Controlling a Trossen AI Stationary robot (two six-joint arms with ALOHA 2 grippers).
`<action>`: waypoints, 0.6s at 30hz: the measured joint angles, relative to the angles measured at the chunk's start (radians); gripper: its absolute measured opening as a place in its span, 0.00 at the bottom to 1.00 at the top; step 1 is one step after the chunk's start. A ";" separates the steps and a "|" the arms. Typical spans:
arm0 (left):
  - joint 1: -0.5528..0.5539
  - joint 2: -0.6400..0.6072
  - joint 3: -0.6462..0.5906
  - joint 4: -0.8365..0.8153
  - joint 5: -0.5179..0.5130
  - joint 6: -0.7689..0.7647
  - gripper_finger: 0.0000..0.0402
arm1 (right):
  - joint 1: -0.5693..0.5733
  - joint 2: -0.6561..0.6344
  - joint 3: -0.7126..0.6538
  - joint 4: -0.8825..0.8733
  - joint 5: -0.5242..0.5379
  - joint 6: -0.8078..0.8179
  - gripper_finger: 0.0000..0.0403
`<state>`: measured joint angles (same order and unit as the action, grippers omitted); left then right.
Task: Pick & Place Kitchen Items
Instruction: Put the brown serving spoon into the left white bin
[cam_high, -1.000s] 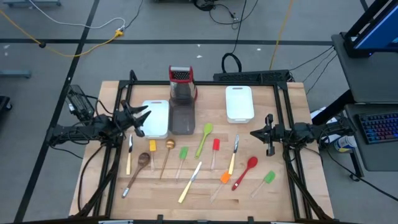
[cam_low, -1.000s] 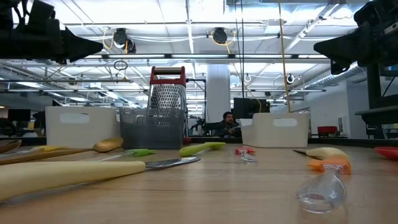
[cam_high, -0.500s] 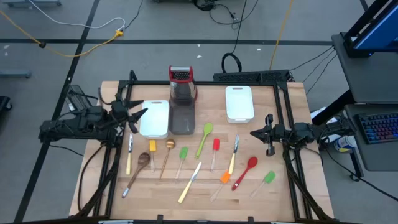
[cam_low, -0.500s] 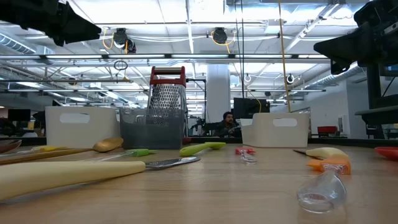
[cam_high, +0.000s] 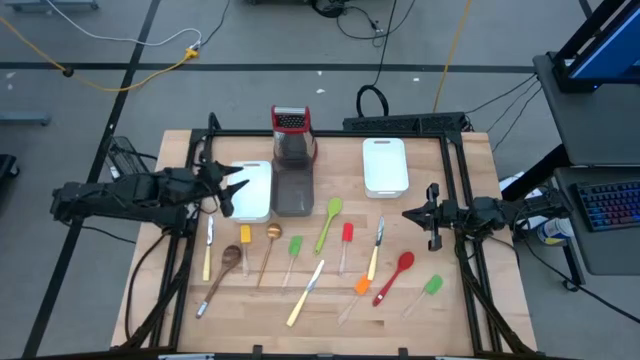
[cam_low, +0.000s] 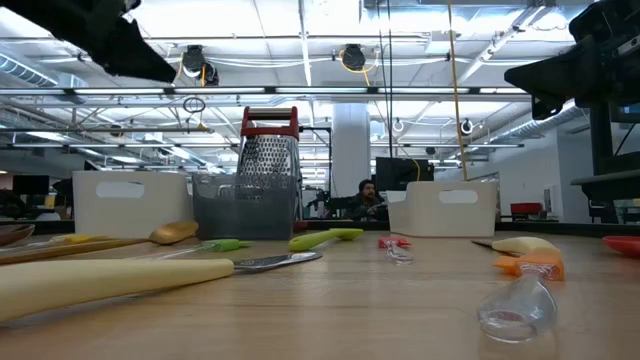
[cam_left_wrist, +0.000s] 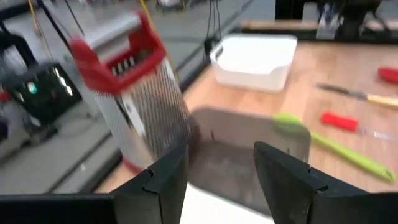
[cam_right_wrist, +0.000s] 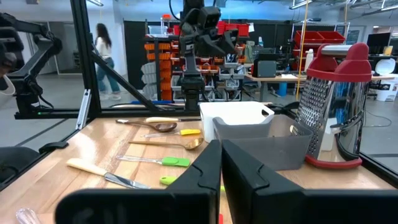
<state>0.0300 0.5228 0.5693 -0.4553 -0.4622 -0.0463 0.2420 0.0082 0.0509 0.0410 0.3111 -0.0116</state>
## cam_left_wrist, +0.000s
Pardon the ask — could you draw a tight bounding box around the white plastic storage bin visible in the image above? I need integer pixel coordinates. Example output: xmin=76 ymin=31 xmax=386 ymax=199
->
xmin=179 ymin=183 xmax=276 ymax=224

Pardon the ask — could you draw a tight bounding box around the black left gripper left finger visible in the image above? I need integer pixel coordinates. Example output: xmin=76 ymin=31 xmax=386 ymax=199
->
xmin=0 ymin=144 xmax=190 ymax=224

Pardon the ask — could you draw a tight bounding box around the white cutting board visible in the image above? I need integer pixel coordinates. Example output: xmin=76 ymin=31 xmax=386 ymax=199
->
xmin=210 ymin=33 xmax=299 ymax=93

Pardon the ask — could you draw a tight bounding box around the grey translucent plastic bin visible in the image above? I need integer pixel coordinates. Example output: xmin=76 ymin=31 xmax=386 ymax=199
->
xmin=186 ymin=107 xmax=312 ymax=217

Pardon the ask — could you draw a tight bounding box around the wooden handle table knife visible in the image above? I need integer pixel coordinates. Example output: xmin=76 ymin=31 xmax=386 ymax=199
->
xmin=315 ymin=82 xmax=398 ymax=109

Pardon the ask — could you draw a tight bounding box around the yellow hanging cable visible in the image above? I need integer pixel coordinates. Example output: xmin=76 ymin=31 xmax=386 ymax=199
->
xmin=137 ymin=0 xmax=180 ymax=80

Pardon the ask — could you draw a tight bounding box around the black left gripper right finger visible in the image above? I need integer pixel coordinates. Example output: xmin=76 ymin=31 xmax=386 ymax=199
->
xmin=253 ymin=141 xmax=398 ymax=224

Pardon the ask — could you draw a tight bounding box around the black electronics box with lights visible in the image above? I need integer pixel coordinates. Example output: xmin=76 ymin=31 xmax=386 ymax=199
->
xmin=0 ymin=30 xmax=83 ymax=131

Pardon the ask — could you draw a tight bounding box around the steel box grater red handle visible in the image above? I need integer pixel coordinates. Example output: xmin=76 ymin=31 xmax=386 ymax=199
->
xmin=68 ymin=11 xmax=192 ymax=175

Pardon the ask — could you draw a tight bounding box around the black hanging cable with coil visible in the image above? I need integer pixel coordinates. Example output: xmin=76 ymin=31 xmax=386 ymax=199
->
xmin=203 ymin=0 xmax=223 ymax=41

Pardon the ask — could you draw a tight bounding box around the red long spoon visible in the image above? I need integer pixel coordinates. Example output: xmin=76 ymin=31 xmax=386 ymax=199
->
xmin=377 ymin=66 xmax=398 ymax=85

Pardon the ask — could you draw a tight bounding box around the red silicone spatula clear handle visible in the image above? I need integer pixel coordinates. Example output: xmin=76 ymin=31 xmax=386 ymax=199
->
xmin=320 ymin=111 xmax=398 ymax=142

